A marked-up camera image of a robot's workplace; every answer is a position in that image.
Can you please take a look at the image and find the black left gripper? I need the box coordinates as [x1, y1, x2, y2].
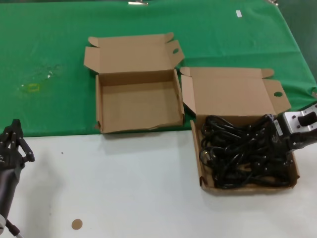
[0, 119, 36, 217]

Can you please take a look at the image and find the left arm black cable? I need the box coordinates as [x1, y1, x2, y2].
[6, 218, 24, 238]

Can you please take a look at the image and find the green table cloth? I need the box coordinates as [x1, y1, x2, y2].
[0, 0, 317, 138]

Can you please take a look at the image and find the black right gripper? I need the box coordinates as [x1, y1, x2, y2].
[268, 114, 317, 159]

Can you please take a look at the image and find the cardboard box with smooth walls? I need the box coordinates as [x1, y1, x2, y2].
[180, 66, 301, 196]

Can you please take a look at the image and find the cardboard box with creased wall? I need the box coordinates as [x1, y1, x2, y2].
[83, 32, 186, 134]

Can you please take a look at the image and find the pile of black power cables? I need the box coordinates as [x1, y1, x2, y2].
[200, 114, 293, 190]

